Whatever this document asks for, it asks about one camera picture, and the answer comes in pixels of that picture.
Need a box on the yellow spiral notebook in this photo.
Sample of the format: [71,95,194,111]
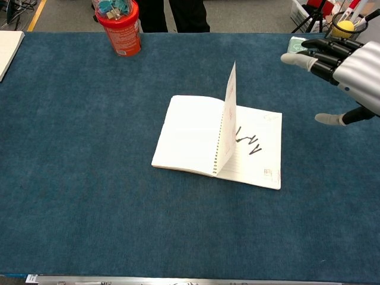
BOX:
[151,61,283,191]

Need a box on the pale green tissue pack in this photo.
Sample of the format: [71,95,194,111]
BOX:
[286,36,311,55]

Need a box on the white plastic basket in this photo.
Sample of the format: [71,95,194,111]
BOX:
[290,0,325,33]

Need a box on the white paper stack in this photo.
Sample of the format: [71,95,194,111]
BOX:
[0,30,26,83]

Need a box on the metal table edge rail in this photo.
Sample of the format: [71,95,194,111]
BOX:
[25,274,380,285]

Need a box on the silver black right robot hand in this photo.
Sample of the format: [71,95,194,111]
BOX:
[280,37,380,127]

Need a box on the person in black trousers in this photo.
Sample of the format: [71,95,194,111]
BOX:
[138,0,211,33]

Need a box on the black tripod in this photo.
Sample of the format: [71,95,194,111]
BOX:
[291,0,327,34]

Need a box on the red object in basket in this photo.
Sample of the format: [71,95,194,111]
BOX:
[306,0,335,15]

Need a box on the red plastic canister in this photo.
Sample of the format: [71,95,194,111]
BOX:
[94,0,142,57]

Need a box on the black cables bundle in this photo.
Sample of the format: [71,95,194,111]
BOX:
[0,0,39,30]

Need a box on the blue felt table mat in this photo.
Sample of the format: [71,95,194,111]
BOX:
[0,31,380,283]

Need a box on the black mesh pen holder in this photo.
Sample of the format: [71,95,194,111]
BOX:
[325,11,369,42]

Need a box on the white marker with red cap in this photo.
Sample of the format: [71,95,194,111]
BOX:
[341,0,371,22]

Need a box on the yellow ball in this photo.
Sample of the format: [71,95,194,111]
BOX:
[331,20,355,39]

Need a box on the grey flat board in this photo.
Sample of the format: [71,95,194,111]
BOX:
[357,28,380,45]

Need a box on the teal binder clips bundle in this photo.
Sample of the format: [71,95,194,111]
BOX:
[91,0,133,21]

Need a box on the white pen with black tip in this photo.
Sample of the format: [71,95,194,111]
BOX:
[354,9,380,28]

